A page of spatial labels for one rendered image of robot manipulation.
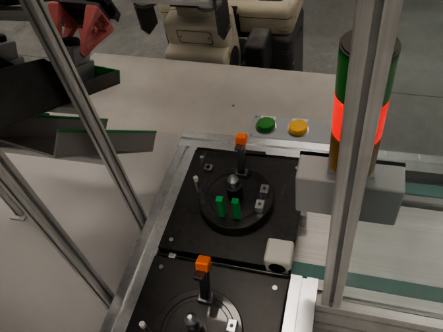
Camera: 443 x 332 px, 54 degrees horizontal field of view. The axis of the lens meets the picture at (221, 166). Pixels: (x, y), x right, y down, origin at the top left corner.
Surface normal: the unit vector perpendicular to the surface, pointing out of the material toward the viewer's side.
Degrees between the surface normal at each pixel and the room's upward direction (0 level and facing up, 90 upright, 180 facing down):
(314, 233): 0
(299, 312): 0
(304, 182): 90
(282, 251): 0
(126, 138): 90
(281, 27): 90
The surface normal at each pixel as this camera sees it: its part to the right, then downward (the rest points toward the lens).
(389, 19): -0.25, 0.76
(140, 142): 0.90, 0.24
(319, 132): -0.13, -0.64
